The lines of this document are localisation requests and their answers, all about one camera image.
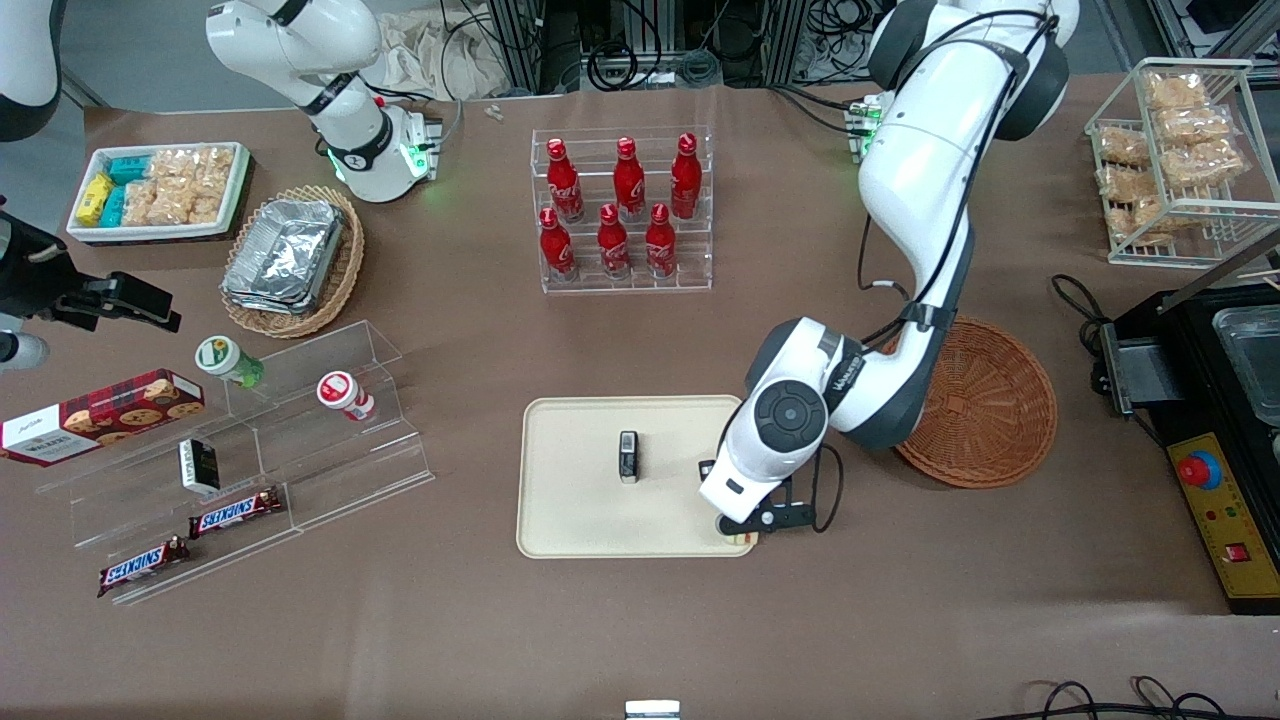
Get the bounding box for red cookie box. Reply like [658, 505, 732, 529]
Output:
[0, 368, 206, 468]

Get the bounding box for green-lid small bottle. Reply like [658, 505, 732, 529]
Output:
[195, 335, 266, 389]

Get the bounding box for black floor-edge cables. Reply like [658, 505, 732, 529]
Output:
[985, 676, 1280, 720]

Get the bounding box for black machine with metal tray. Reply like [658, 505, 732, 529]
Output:
[1092, 225, 1280, 446]

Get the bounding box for beige rectangular tray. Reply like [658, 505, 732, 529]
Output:
[516, 396, 757, 559]

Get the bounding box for white rectangular snack bin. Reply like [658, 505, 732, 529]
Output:
[66, 142, 252, 246]

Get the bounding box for small black white carton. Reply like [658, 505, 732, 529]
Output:
[179, 438, 221, 495]

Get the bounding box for red-lid small bottle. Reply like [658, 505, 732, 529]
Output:
[317, 371, 376, 421]

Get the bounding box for clear acrylic bottle rack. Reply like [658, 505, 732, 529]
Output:
[531, 126, 714, 295]

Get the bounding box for white wire basket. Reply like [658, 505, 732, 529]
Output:
[1085, 58, 1280, 269]

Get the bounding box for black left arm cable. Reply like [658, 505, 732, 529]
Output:
[808, 10, 1061, 536]

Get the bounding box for black left base cables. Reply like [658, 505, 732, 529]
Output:
[768, 84, 863, 137]

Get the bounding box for Snickers chocolate bar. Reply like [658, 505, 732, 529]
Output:
[188, 487, 284, 540]
[97, 536, 191, 598]

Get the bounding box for crumpled white cloth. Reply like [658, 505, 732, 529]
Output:
[375, 10, 506, 101]

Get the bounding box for yellow black control box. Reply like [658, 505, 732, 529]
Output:
[1165, 432, 1280, 616]

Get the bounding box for yellow snack packet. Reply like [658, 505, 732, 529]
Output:
[76, 172, 113, 226]

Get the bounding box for silver foil tray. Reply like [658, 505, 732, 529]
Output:
[222, 198, 346, 316]

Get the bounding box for clear rice cracker pack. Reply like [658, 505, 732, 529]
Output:
[148, 150, 201, 187]
[196, 147, 237, 196]
[160, 185, 229, 226]
[122, 180, 166, 228]

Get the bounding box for clear acrylic step shelf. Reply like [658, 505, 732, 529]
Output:
[35, 320, 436, 608]

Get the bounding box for round brown wicker basket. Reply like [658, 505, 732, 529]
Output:
[880, 316, 1058, 490]

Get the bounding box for black machine power cable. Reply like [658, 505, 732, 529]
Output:
[1050, 273, 1113, 353]

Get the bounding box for aluminium profile frame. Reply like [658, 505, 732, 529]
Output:
[487, 0, 901, 93]

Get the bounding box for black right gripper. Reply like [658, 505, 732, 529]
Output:
[0, 212, 183, 333]

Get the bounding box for oval light wicker basket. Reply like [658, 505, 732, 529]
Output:
[220, 185, 366, 340]

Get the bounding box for red cola bottle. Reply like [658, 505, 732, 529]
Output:
[598, 203, 632, 280]
[645, 203, 678, 279]
[539, 207, 577, 282]
[546, 138, 585, 224]
[613, 137, 646, 223]
[671, 133, 703, 221]

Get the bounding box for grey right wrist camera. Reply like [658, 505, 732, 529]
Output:
[0, 333, 49, 373]

